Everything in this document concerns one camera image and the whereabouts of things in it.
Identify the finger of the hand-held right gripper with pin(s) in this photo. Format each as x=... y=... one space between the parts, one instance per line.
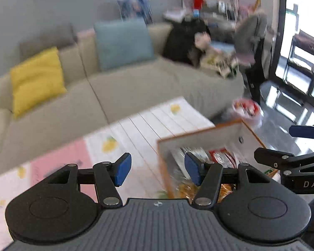
x=272 y=155
x=301 y=131

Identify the pink bolster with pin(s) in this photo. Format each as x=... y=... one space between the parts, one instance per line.
x=85 y=34

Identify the black metal rack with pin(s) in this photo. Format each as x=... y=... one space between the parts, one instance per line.
x=306 y=41

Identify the red snack packet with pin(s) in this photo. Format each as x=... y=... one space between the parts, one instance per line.
x=222 y=158

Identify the pink plastic bag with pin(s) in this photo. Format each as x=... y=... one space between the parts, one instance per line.
x=247 y=111

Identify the yellow cushion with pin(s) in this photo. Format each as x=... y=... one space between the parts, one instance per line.
x=36 y=81

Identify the printed figure cushion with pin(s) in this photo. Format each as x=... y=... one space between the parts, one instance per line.
x=134 y=7

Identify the white and green chip bag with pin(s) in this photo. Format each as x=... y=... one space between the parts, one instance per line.
x=192 y=154

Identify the orange cardboard box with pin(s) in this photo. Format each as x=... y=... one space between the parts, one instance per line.
x=172 y=146

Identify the printed pink checked tablecloth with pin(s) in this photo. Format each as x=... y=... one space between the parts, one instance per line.
x=136 y=136

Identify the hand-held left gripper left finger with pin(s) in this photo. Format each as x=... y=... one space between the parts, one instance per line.
x=123 y=168

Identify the light blue cushion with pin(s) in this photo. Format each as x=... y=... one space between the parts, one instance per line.
x=123 y=44

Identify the grey cushion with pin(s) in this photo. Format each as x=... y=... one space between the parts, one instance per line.
x=44 y=40

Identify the black backpack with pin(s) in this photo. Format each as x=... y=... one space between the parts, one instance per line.
x=180 y=41

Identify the black jacket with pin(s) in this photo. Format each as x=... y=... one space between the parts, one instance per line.
x=259 y=75

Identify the yellow noodle snack packet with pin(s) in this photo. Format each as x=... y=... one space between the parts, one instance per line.
x=184 y=189

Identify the beige sofa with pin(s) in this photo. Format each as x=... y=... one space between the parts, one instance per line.
x=146 y=89

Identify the cup in backpack pocket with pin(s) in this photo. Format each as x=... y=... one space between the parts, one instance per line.
x=202 y=40

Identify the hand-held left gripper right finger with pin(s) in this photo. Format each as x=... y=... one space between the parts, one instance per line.
x=193 y=167

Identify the grey office chair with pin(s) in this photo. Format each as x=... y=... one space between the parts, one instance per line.
x=251 y=34

